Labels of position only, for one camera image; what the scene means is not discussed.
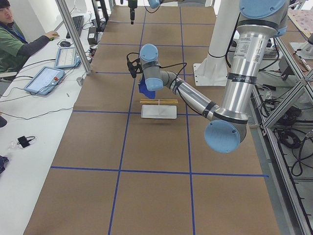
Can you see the seated person in green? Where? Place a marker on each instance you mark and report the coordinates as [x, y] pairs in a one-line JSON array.
[[14, 49]]

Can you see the person's hand on mouse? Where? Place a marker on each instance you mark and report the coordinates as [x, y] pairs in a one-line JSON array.
[[52, 35]]

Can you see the aluminium frame rail right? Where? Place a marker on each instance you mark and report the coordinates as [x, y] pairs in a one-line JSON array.
[[282, 103]]

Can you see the upper teach pendant tablet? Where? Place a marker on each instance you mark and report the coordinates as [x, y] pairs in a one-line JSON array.
[[67, 58]]

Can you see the blue microfiber towel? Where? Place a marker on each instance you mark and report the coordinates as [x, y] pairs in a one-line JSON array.
[[143, 89]]

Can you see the small black device with strap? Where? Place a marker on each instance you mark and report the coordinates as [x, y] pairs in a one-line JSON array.
[[25, 141]]

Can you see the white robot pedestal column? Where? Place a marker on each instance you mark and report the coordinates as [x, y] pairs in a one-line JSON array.
[[213, 69]]

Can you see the wooden towel rack with base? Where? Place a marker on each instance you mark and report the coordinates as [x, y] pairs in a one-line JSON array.
[[159, 108]]

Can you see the aluminium frame post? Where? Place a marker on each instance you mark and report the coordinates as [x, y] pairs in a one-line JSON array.
[[67, 19]]

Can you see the black power adapter box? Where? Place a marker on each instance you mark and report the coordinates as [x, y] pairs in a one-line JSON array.
[[92, 35]]

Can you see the lower teach pendant tablet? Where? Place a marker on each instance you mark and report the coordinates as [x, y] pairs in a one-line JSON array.
[[44, 81]]

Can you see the teach pendant tablet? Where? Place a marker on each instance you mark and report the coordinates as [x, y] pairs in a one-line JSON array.
[[44, 81], [67, 58]]

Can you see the black computer mouse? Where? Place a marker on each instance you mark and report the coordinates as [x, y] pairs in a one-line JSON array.
[[65, 44]]

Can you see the black keyboard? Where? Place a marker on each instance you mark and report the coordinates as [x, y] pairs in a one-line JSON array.
[[78, 22]]

